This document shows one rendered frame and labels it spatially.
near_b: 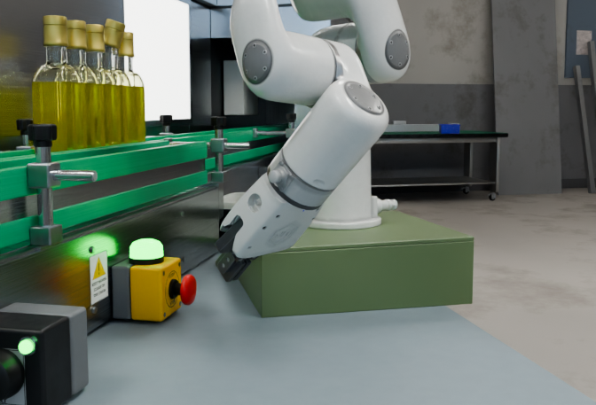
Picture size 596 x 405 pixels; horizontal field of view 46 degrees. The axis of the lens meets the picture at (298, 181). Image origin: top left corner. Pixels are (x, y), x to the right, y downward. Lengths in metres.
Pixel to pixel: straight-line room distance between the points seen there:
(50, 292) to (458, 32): 8.21
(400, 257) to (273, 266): 0.18
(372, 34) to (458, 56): 7.82
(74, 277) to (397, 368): 0.38
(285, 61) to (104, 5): 0.87
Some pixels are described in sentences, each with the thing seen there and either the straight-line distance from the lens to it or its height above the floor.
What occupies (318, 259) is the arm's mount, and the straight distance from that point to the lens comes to 0.95.
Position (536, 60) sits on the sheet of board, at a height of 1.57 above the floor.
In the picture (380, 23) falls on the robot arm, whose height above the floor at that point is 1.15.
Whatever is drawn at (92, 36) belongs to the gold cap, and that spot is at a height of 1.14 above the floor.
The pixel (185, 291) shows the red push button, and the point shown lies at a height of 0.79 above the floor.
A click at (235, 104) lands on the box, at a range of 2.35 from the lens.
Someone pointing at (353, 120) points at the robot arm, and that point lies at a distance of 0.71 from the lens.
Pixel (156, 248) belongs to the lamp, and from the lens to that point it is 0.94.
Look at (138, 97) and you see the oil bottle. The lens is 1.32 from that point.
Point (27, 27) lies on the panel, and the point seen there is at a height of 1.16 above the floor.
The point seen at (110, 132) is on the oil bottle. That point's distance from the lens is 1.22.
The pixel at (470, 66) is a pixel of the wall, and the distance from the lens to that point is 8.90.
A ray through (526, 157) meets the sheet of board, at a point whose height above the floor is 0.44.
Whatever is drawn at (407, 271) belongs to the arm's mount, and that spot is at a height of 0.80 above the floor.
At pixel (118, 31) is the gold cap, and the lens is 1.28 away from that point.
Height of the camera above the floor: 1.03
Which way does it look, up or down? 6 degrees down
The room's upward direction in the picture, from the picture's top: straight up
